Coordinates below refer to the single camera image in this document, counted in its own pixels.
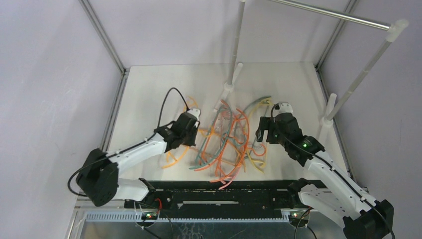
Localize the pale yellow hanger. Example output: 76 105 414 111
244 98 273 174

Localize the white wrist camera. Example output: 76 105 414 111
187 108 201 120
276 102 293 115

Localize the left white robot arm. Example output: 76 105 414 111
72 108 201 208

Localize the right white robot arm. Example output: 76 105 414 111
255 113 395 239

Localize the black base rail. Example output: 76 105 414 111
124 179 325 212

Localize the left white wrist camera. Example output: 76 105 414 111
187 108 201 120

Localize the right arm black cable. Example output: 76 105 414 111
271 104 396 239

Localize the orange plastic hanger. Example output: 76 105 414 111
190 100 234 171

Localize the yellow-orange plastic hanger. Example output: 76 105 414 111
161 96 198 169

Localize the teal plastic hanger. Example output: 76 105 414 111
192 116 228 169

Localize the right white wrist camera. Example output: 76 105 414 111
276 102 293 115

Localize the pink hanger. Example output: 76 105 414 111
218 108 250 190

